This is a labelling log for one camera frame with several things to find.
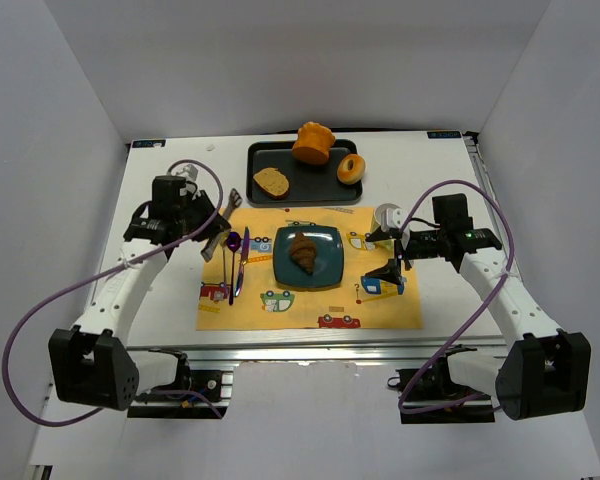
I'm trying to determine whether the brown croissant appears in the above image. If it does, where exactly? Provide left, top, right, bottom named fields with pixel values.
left=289, top=231, right=317, bottom=275

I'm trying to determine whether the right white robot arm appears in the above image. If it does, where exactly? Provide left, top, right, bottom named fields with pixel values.
left=367, top=194, right=591, bottom=420

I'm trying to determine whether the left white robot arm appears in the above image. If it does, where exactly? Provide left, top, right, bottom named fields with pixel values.
left=48, top=174, right=214, bottom=411

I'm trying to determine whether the bread slice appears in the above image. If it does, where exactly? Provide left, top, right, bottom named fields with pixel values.
left=253, top=167, right=290, bottom=199

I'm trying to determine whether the orange bread loaf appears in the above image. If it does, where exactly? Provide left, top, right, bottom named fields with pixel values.
left=291, top=122, right=335, bottom=165

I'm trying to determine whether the pale yellow mug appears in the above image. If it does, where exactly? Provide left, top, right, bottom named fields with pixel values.
left=367, top=203, right=406, bottom=251

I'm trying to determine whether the teal square plate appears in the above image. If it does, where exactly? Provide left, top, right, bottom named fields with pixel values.
left=273, top=225, right=344, bottom=290

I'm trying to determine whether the purple iridescent spoon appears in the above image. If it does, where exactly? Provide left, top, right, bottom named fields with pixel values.
left=226, top=231, right=242, bottom=306

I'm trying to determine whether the orange bagel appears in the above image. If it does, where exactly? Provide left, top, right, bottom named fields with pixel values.
left=336, top=154, right=366, bottom=185

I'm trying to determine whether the purple iridescent knife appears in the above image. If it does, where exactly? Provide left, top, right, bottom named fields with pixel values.
left=234, top=227, right=250, bottom=297

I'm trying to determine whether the black baking tray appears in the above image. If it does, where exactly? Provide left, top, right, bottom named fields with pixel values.
left=245, top=139, right=363, bottom=207

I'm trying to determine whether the yellow cartoon placemat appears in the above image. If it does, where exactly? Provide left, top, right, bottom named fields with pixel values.
left=197, top=207, right=422, bottom=331

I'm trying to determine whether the aluminium rail frame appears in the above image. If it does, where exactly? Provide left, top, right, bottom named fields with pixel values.
left=126, top=130, right=511, bottom=426

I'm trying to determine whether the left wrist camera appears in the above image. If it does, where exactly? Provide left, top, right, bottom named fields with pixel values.
left=168, top=163, right=198, bottom=185

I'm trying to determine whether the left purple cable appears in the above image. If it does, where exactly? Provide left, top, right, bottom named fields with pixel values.
left=1, top=159, right=226, bottom=428

